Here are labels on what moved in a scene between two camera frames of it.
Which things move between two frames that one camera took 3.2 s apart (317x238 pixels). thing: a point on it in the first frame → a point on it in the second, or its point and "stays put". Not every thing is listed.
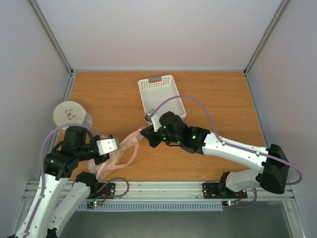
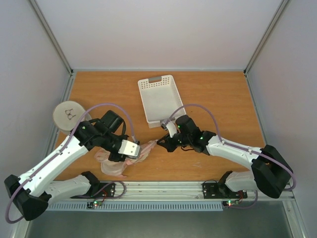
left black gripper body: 83,150 → 113,157
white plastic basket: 156,90 stays put
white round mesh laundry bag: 71,112 stays put
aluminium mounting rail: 156,191 stays put
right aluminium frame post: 282,8 stays put
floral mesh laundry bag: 99,170 → 117,168
